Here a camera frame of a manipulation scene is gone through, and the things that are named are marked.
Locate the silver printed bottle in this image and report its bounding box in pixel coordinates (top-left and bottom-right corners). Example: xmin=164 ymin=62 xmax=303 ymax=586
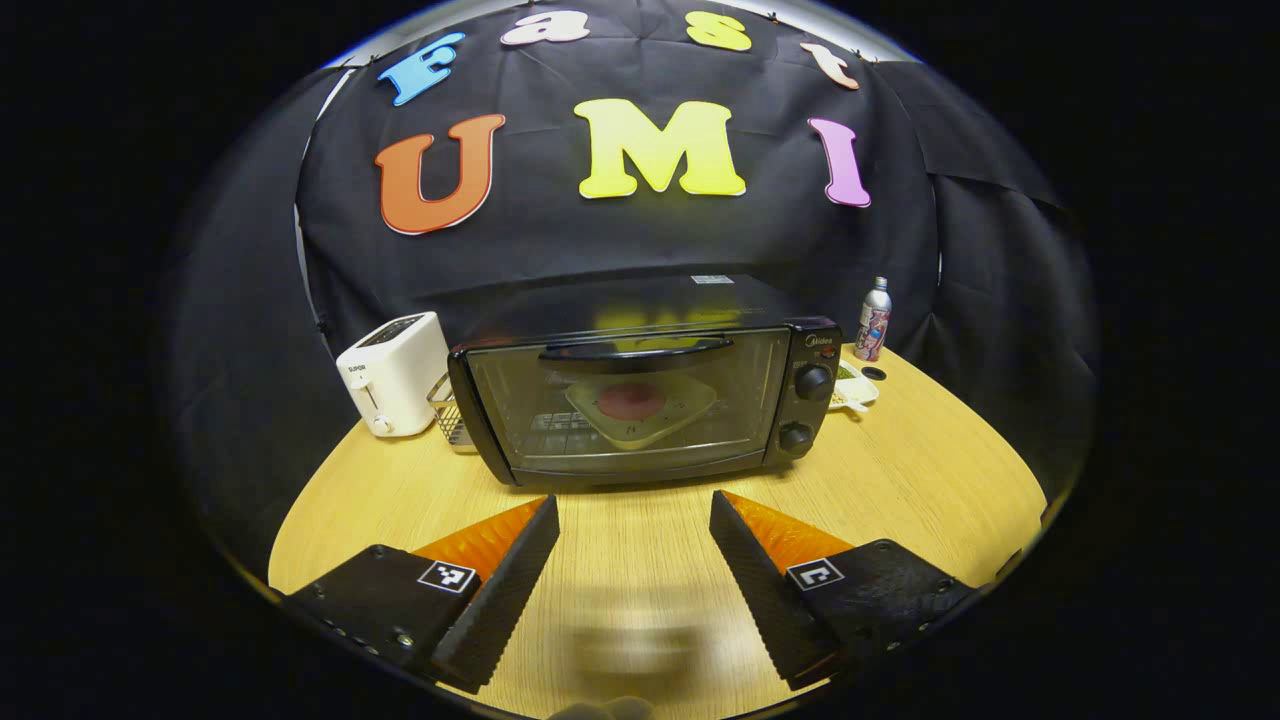
xmin=855 ymin=277 xmax=893 ymax=363

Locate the white divided dish with grains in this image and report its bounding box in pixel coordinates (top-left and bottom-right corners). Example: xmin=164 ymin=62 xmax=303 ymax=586
xmin=828 ymin=362 xmax=881 ymax=413

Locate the black electric oven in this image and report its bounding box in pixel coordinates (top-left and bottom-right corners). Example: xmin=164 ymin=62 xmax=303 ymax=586
xmin=447 ymin=275 xmax=843 ymax=491

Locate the pink round food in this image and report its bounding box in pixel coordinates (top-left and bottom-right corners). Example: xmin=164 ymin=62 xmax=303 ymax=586
xmin=597 ymin=381 xmax=666 ymax=419

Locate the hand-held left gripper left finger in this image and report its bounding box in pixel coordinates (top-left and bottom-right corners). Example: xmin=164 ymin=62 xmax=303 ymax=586
xmin=283 ymin=494 xmax=561 ymax=695

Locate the metal wire rack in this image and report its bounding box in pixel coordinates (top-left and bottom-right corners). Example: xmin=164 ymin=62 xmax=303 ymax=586
xmin=428 ymin=372 xmax=479 ymax=453

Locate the black backdrop cloth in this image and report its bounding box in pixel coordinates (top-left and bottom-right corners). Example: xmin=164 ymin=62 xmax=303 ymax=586
xmin=170 ymin=0 xmax=1101 ymax=561

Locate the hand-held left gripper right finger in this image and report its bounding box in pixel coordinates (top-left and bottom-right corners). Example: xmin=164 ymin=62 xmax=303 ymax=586
xmin=709 ymin=489 xmax=977 ymax=692

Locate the white square plate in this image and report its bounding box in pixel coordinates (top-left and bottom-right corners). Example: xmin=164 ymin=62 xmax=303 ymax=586
xmin=565 ymin=372 xmax=719 ymax=451

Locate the white toaster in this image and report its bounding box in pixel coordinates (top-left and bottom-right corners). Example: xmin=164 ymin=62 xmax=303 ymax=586
xmin=336 ymin=312 xmax=451 ymax=438

